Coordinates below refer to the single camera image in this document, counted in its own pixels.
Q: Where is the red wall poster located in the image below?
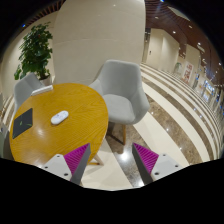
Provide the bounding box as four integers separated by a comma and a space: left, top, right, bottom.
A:
182, 62, 194, 83

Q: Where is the black mouse pad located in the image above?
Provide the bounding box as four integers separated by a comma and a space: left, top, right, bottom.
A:
12, 108, 33, 139

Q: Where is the grey armchair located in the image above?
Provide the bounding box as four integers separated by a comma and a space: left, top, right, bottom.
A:
90, 59, 150, 142
14, 73, 43, 112

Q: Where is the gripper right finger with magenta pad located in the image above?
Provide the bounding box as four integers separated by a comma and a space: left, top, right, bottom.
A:
132, 143, 182, 185

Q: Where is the grey armchair on left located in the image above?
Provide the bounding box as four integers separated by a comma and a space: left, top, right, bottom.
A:
14, 73, 43, 112

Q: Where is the round wooden table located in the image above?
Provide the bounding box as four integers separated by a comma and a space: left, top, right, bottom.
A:
10, 83, 108, 166

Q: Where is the green potted plant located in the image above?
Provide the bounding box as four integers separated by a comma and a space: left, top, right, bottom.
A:
14, 22, 53, 80

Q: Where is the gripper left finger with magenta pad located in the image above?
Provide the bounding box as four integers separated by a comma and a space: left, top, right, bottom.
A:
42, 144, 91, 185

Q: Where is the white computer mouse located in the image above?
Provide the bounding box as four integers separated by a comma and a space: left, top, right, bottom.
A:
51, 111, 69, 125

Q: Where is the grey armchair on right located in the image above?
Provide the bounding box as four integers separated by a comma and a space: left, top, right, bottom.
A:
90, 59, 150, 142

